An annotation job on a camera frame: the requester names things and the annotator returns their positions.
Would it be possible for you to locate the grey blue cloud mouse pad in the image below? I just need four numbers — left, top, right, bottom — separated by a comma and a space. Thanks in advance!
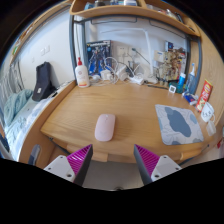
154, 103, 205, 146

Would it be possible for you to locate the pink computer mouse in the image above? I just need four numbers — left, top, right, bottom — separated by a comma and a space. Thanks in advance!
94, 113, 116, 143

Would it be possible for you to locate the light blue blanket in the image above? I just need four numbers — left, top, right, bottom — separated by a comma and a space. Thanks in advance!
3, 89, 34, 128

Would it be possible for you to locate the blue white packet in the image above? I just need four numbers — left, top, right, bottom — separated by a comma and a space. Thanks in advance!
182, 92, 198, 105

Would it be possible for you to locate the blue spray bottle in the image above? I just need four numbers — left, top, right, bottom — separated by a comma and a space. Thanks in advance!
185, 63, 198, 95

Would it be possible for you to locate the black pen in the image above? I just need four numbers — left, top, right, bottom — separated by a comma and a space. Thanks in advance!
147, 83, 169, 91

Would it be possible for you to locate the wooden figure model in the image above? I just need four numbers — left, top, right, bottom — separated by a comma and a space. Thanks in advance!
157, 61, 174, 86

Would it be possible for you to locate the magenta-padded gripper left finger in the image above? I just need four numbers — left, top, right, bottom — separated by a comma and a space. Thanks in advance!
44, 143, 95, 187

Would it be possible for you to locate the black bag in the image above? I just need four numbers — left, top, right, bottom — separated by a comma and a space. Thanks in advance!
31, 61, 58, 103

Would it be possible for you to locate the wooden wall shelf unit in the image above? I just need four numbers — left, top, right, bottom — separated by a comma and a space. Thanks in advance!
69, 0, 202, 38

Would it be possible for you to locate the white wall switch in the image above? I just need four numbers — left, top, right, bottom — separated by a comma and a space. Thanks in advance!
39, 45, 51, 56

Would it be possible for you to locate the small blue white-capped bottle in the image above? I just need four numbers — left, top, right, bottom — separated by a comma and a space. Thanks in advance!
176, 72, 186, 94

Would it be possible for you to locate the clear plastic cup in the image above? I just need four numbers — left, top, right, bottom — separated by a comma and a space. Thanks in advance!
205, 119, 218, 137

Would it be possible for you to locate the blue robot model box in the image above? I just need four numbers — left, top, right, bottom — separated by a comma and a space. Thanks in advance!
86, 39, 113, 76

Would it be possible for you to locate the white red-capped pump bottle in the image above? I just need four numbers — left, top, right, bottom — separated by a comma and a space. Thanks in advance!
74, 56, 91, 89

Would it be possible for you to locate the white charger block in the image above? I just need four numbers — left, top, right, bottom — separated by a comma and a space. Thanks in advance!
99, 69, 113, 81

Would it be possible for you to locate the white mug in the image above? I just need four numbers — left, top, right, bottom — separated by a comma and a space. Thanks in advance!
200, 101, 216, 123

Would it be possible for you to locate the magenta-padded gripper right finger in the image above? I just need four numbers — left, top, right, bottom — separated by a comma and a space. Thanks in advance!
133, 143, 183, 187

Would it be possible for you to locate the white desk lamp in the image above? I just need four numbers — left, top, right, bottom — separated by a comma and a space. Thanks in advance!
131, 28, 160, 85

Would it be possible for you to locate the colourful figure box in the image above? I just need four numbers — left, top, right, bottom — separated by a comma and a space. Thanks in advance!
163, 40, 188, 83

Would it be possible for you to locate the bed with checked sheet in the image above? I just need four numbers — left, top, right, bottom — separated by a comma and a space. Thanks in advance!
3, 96, 58, 161

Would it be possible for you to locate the red yellow chips can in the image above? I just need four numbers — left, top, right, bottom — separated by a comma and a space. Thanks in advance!
195, 78, 214, 113

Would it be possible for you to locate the white wall outlet panel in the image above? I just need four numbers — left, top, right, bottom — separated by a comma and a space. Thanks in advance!
116, 44, 129, 58

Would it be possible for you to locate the white power strip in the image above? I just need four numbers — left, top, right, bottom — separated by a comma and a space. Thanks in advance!
128, 75, 145, 86

